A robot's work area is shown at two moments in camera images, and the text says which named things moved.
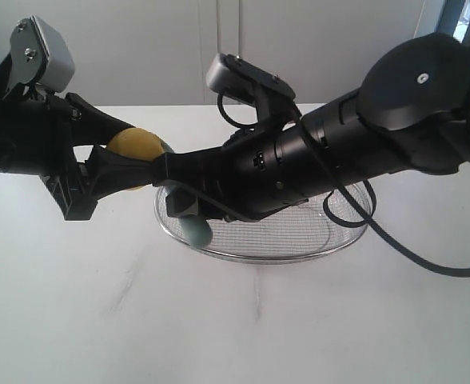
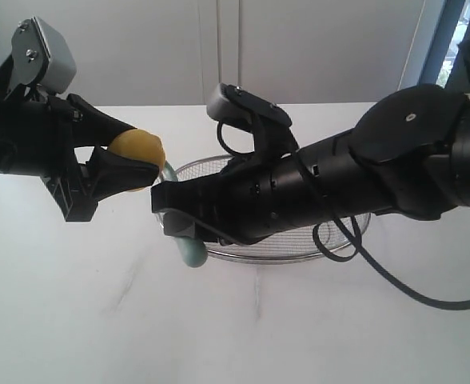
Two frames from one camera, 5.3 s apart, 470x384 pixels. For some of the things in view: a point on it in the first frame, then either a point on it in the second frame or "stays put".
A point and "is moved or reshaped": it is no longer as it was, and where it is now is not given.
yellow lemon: x=138 y=143 stays put
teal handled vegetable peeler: x=197 y=230 is moved or reshaped
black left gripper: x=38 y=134 stays put
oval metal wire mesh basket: x=320 y=224 stays put
